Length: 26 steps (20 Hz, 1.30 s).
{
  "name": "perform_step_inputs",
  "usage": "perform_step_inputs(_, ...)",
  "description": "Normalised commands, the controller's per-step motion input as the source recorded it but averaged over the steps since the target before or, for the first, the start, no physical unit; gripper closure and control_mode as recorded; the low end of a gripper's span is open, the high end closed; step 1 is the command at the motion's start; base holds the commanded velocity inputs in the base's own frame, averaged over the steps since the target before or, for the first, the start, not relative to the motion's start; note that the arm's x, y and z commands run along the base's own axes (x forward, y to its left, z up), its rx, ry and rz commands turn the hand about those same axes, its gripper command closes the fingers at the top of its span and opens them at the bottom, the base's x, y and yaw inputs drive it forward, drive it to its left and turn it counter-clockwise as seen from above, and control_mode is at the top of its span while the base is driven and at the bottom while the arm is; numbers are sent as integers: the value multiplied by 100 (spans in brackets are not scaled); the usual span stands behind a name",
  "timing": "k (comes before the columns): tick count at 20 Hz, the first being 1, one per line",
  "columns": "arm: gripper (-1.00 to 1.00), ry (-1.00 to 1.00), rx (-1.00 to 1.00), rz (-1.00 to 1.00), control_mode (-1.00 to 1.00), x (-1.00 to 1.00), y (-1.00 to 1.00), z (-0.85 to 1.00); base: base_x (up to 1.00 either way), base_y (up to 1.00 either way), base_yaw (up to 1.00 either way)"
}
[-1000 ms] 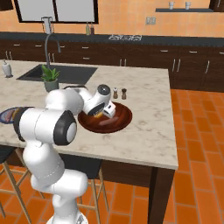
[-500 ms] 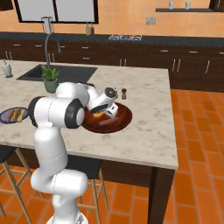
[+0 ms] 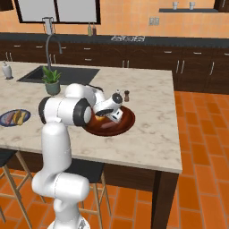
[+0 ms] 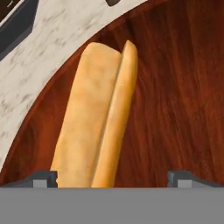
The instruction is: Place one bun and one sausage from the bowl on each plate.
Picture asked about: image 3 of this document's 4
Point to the dark wall cupboard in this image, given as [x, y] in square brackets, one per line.
[222, 5]
[6, 4]

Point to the dark sink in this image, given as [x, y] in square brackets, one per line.
[68, 76]

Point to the blue plate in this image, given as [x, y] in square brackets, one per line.
[3, 122]

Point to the yellow bun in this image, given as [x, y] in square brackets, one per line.
[19, 117]

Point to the kitchen island with marble top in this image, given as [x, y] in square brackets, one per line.
[149, 119]

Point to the dark wall shelf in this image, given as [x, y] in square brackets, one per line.
[188, 10]

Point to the white soap dispenser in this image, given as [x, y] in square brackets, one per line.
[7, 71]

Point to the brown bottle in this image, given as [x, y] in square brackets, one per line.
[94, 29]

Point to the window with black frame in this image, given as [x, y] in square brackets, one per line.
[56, 10]

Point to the green plant in grey pot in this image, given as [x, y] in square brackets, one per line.
[52, 85]

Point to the brown pepper shaker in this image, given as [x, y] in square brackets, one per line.
[127, 96]

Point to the dark brown cupboard run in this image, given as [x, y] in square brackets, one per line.
[193, 68]

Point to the pink sausage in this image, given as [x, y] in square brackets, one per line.
[8, 118]
[107, 125]

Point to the grey hob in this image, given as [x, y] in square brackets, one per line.
[128, 38]

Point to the green bottle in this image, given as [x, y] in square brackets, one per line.
[89, 30]

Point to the grey wall outlet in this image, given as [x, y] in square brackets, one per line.
[154, 21]

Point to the white cup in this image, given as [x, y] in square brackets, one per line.
[175, 5]
[192, 5]

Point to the dark red bowl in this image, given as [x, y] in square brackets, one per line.
[125, 120]

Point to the grey curved tap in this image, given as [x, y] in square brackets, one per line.
[48, 50]

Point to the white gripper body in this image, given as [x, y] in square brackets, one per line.
[114, 118]

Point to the white jug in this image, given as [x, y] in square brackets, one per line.
[48, 25]

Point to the orange bun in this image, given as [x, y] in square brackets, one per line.
[99, 118]

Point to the white salt shaker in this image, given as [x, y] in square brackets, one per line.
[118, 91]

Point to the wooden stool with black seat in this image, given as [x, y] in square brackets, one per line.
[6, 156]
[89, 171]

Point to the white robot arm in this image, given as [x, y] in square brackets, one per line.
[56, 143]

